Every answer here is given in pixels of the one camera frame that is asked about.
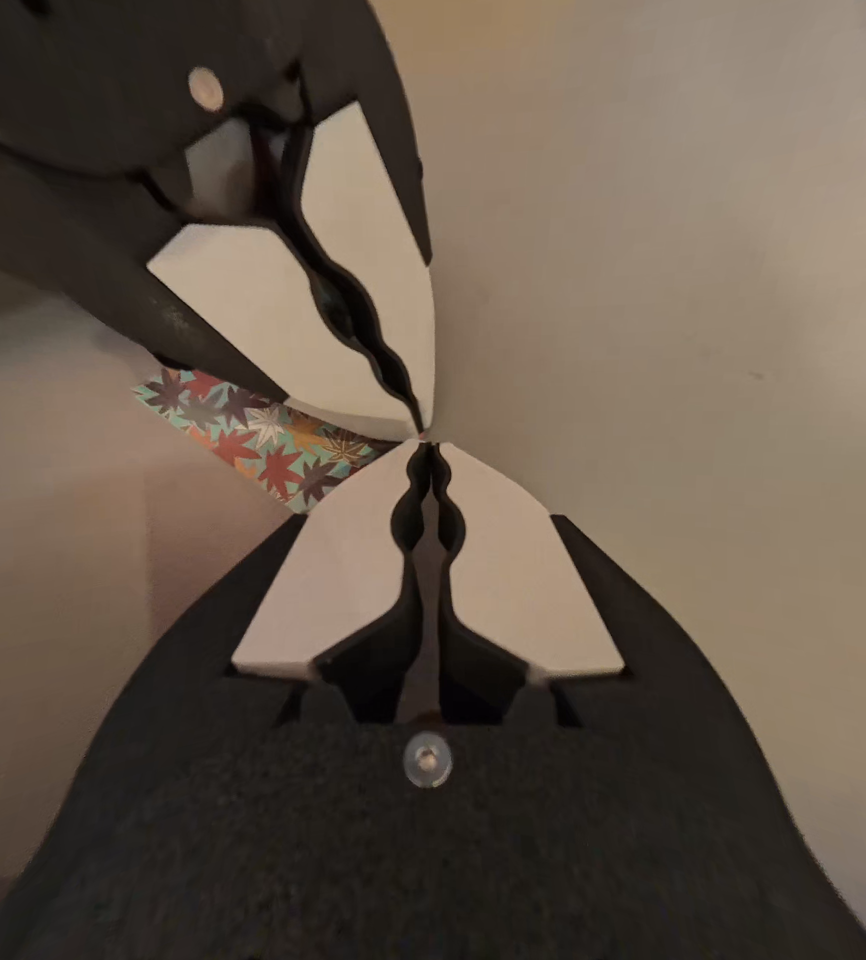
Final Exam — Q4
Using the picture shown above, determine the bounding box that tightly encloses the leaf-patterned teal origami paper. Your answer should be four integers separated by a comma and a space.
131, 366, 404, 516

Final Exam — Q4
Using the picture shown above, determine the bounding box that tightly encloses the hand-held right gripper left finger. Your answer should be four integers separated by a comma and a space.
230, 441, 434, 726

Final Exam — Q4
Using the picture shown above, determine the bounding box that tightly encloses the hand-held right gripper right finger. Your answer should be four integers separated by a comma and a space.
430, 442, 627, 726

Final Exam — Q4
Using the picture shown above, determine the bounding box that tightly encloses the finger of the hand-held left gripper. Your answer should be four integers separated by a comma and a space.
145, 120, 421, 441
298, 99, 439, 436

